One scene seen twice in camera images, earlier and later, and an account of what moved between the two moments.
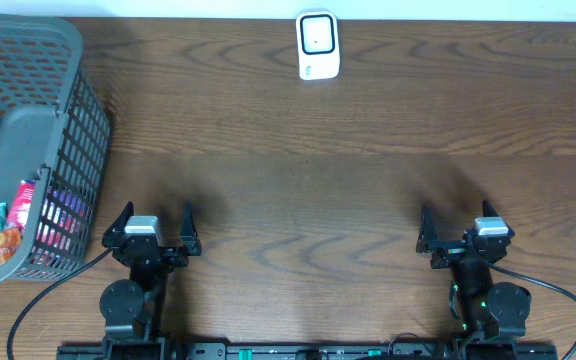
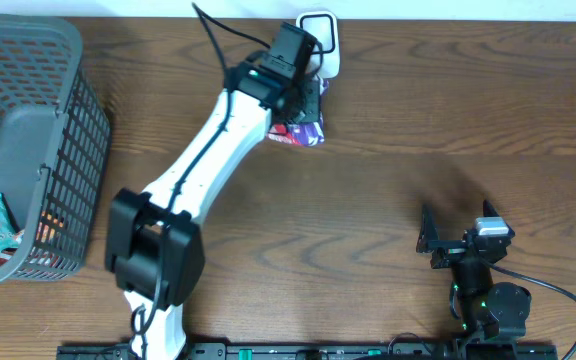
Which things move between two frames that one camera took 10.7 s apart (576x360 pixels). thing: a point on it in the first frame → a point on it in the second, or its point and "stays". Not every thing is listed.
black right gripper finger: (427, 232) stays
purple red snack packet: (62, 225) → (305, 133)
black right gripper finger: (488, 210) stays
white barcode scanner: (317, 35) stays
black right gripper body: (449, 253) stays
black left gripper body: (149, 253) → (309, 100)
